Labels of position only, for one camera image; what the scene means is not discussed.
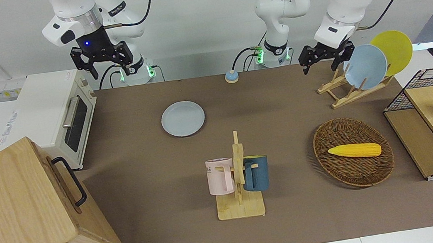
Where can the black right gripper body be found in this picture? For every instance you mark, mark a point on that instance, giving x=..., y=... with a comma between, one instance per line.
x=99, y=45

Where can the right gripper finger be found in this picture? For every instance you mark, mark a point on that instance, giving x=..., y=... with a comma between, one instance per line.
x=127, y=60
x=92, y=71

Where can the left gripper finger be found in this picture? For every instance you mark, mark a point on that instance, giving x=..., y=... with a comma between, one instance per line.
x=338, y=61
x=305, y=64

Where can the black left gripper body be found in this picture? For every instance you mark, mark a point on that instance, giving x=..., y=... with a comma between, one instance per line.
x=326, y=50

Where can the gray round plate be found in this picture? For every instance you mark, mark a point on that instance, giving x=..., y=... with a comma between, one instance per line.
x=182, y=119

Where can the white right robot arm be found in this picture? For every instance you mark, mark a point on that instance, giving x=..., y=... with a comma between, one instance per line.
x=71, y=6

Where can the light blue plate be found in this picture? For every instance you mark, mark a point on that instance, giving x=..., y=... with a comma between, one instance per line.
x=366, y=66

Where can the wooden plate rack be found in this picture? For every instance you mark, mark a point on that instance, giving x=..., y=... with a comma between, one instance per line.
x=347, y=98

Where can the yellow plate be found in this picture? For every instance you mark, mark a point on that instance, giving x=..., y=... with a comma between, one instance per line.
x=397, y=47

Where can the white toaster oven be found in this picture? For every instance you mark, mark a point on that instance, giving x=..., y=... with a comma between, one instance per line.
x=46, y=102

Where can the blue bell on wooden base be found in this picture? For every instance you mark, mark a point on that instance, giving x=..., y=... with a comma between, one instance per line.
x=231, y=77

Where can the white power strip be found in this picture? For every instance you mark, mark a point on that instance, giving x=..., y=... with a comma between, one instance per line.
x=7, y=88

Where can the yellow corn cob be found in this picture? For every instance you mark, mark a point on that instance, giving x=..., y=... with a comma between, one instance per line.
x=354, y=151

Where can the brown table mat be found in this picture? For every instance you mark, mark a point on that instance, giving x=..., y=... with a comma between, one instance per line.
x=155, y=167

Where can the brown wicker basket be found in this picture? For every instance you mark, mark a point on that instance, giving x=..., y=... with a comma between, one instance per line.
x=357, y=172

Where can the dark blue mug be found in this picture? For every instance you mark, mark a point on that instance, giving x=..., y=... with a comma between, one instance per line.
x=259, y=174

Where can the pink mug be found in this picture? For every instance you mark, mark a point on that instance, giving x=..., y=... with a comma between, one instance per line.
x=219, y=177

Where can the wooden mug rack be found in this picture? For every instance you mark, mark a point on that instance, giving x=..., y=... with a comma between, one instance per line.
x=241, y=208

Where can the large wooden box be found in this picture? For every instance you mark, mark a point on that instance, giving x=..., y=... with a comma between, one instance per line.
x=16, y=223

